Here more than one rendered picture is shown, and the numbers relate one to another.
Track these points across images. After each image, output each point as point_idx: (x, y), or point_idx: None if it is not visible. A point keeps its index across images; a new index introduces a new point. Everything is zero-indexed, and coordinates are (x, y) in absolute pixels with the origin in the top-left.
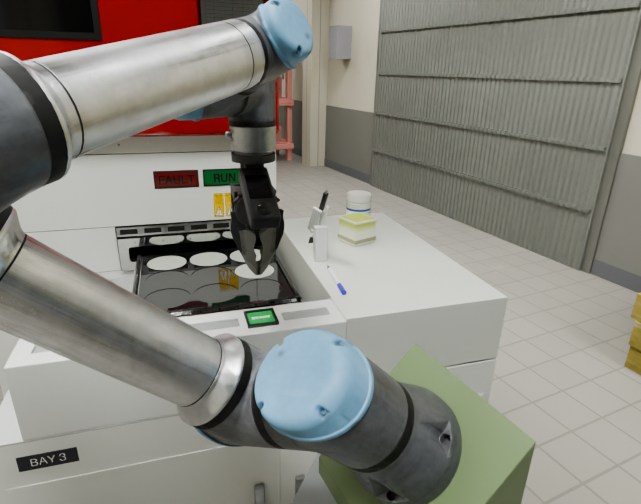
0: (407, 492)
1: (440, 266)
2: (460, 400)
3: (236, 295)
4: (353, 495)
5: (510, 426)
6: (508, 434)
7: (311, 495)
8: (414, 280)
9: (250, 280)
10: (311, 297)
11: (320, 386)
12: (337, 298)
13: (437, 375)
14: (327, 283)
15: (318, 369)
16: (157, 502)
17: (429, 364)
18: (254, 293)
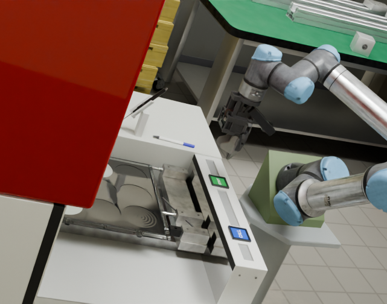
0: None
1: (156, 102)
2: (297, 160)
3: (141, 187)
4: None
5: (314, 157)
6: (316, 160)
7: (278, 229)
8: (176, 119)
9: (116, 175)
10: (148, 161)
11: (346, 171)
12: (198, 151)
13: (285, 156)
14: (177, 146)
15: (342, 167)
16: None
17: (280, 154)
18: (139, 180)
